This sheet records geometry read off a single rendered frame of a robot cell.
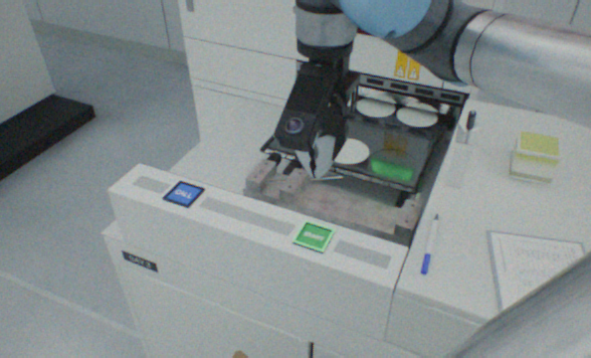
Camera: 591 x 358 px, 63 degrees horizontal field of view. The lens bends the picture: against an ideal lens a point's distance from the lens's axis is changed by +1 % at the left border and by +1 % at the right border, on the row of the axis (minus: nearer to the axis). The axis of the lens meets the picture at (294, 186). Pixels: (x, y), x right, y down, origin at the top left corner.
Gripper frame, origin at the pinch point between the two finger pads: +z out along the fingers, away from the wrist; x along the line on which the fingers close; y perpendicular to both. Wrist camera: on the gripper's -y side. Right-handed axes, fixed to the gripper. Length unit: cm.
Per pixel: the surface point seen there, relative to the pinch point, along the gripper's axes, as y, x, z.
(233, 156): 31, 34, 28
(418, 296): -4.1, -18.9, 14.1
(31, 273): 19, 130, 111
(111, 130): 117, 174, 111
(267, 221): 1.0, 8.9, 14.5
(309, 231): 1.2, 0.8, 13.6
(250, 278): -4.4, 10.0, 24.7
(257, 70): 58, 42, 19
